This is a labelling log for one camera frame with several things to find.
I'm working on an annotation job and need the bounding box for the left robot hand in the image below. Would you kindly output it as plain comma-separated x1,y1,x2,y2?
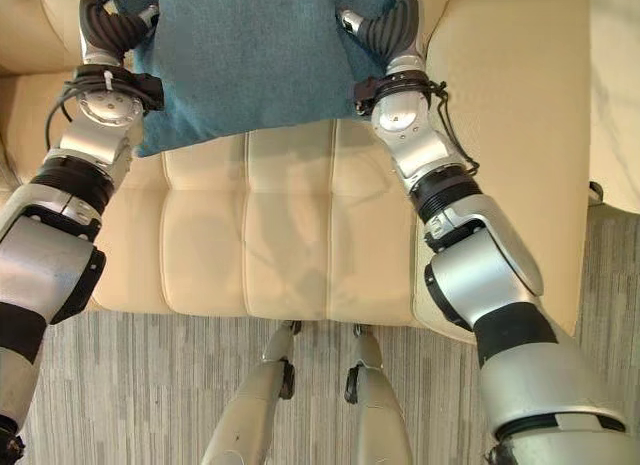
78,0,161,67

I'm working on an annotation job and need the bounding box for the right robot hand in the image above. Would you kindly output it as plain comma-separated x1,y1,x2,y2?
337,0,427,77

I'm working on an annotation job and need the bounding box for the blue cushion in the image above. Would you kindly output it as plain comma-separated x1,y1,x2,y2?
106,0,401,159

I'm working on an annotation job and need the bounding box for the cream leather sofa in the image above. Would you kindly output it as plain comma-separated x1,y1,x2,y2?
0,0,592,345

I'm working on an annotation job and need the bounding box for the right silver robot leg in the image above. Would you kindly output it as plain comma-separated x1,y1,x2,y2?
343,323,414,465

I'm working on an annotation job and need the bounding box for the silver robot leg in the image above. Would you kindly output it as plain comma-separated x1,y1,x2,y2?
199,320,302,465
343,323,414,465

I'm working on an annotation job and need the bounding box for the left silver robot leg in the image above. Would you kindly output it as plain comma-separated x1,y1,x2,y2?
199,320,302,465

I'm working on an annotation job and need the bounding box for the black cable at left wrist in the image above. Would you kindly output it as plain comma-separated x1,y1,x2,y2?
43,80,81,151

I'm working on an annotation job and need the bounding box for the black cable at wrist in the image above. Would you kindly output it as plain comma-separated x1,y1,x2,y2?
43,80,81,151
427,79,481,176

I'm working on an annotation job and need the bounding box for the black cable at right wrist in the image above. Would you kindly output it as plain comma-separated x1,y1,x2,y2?
427,79,481,176

